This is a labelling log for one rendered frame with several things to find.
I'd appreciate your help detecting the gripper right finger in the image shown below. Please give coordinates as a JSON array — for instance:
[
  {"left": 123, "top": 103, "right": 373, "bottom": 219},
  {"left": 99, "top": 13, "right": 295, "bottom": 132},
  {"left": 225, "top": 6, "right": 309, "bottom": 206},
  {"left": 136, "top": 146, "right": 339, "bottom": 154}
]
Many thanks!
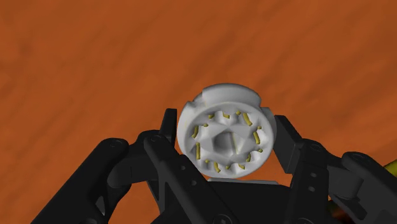
[{"left": 272, "top": 115, "right": 397, "bottom": 224}]

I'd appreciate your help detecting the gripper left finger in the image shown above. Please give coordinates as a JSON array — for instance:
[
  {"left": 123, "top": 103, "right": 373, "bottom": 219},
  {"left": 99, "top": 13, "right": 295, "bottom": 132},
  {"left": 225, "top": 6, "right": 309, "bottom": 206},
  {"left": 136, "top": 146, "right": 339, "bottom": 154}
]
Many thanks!
[{"left": 30, "top": 108, "right": 240, "bottom": 224}]

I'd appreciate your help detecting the white round ribbed object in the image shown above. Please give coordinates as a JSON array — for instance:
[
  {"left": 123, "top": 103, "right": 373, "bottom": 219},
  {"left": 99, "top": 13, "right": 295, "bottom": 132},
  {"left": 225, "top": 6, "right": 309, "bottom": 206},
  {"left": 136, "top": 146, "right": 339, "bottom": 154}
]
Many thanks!
[{"left": 176, "top": 82, "right": 277, "bottom": 179}]

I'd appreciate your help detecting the yellow-green object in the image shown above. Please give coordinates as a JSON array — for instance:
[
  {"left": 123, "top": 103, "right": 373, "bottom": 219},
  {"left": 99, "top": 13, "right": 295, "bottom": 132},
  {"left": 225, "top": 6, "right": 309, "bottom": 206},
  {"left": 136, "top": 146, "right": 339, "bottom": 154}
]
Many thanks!
[{"left": 384, "top": 160, "right": 397, "bottom": 176}]

